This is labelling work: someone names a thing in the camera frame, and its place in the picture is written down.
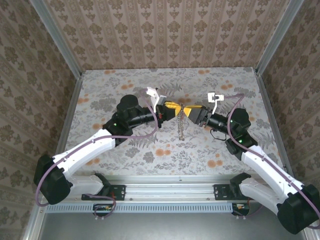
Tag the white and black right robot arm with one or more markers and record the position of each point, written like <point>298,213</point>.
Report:
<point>262,170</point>

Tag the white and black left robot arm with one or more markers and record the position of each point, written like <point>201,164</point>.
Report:
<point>82,150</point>

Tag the grey metal panel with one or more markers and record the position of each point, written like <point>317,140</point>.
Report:
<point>175,227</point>

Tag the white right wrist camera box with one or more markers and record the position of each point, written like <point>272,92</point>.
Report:
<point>212,97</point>

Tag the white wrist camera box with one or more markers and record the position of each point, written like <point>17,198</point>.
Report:
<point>152,91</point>
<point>212,97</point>

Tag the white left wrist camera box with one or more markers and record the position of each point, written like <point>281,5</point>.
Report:
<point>152,91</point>

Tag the aluminium table side rail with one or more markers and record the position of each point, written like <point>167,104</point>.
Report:
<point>270,110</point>
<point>70,110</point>

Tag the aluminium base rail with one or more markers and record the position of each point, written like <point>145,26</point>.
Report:
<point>170,187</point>

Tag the aluminium frame post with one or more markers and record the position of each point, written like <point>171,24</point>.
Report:
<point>277,40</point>
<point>57,40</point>

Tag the aluminium lower frame bar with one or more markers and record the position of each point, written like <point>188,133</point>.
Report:
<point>32,225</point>
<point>312,236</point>

